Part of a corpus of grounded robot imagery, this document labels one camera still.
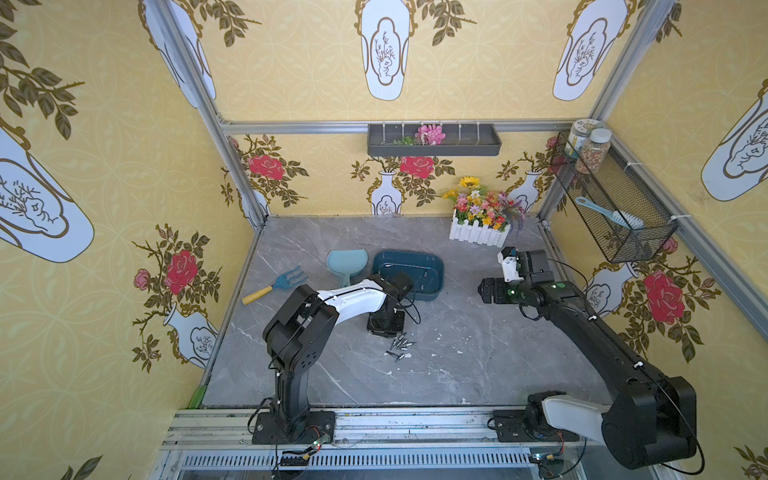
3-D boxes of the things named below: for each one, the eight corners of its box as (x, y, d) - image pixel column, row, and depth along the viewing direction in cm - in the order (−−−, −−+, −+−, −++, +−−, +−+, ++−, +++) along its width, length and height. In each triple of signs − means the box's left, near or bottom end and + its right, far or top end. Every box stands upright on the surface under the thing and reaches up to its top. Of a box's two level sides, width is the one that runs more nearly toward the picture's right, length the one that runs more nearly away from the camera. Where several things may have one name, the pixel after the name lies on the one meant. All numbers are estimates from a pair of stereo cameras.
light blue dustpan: (323, 286, 103) (322, 283, 102) (328, 252, 113) (328, 249, 111) (366, 286, 103) (366, 283, 102) (368, 252, 113) (368, 249, 111)
